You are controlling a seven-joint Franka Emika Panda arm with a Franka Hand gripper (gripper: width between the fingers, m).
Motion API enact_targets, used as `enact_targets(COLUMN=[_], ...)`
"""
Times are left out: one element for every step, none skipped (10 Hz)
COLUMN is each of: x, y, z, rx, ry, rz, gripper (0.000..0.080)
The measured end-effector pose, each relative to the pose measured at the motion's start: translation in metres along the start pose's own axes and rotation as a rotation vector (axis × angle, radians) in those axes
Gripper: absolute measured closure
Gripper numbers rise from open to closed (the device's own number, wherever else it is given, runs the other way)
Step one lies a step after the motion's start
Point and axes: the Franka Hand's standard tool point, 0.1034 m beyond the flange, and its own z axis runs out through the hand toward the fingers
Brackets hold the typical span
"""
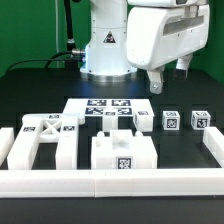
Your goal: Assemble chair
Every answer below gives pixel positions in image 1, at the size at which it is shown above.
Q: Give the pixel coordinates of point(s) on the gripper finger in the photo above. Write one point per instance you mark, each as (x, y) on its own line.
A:
(156, 80)
(182, 66)

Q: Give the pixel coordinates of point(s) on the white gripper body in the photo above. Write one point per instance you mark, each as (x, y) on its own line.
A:
(161, 31)

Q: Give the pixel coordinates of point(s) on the white chair seat part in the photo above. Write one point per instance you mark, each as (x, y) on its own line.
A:
(123, 150)

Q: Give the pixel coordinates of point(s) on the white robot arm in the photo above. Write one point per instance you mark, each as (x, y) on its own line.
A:
(106, 53)

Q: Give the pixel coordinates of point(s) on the white tagged cube left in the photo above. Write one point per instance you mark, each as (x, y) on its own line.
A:
(171, 120)

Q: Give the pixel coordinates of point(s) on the white tagged cube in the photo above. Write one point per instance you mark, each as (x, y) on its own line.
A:
(200, 120)
(171, 120)

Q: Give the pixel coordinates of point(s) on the white tagged cube right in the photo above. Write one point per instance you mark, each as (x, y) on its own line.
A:
(200, 120)

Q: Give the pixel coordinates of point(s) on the white right fence wall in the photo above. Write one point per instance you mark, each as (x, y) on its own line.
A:
(213, 139)

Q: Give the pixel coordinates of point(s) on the white fence wall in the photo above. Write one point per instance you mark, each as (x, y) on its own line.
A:
(6, 142)
(213, 139)
(111, 183)

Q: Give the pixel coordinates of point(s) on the white marker base plate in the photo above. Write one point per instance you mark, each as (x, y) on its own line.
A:
(95, 107)

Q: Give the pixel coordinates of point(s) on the white chair back frame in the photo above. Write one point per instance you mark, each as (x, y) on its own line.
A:
(62, 129)

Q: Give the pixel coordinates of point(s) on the white front fence wall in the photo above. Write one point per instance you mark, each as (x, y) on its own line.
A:
(111, 183)

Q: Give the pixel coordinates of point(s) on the white left fence wall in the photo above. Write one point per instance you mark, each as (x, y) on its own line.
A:
(6, 142)

